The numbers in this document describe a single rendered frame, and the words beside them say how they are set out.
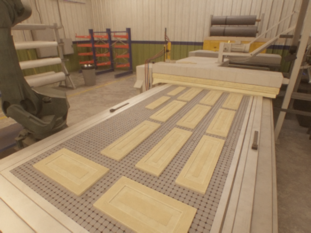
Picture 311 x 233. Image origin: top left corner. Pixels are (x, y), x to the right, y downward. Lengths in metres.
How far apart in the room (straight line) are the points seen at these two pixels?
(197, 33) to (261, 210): 7.09
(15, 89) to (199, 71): 2.62
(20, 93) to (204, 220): 1.86
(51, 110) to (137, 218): 1.62
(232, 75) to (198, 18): 4.88
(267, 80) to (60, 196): 2.95
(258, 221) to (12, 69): 2.17
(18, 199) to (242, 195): 1.30
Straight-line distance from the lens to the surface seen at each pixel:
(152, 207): 1.06
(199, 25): 7.78
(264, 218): 1.22
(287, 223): 2.47
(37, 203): 1.28
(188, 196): 1.15
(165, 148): 1.47
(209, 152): 1.48
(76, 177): 1.32
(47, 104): 2.26
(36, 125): 2.08
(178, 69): 3.45
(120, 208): 1.09
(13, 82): 2.10
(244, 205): 1.20
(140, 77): 4.35
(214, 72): 3.25
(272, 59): 5.40
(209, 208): 1.12
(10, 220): 1.31
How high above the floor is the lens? 1.73
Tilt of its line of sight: 25 degrees down
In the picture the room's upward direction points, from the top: straight up
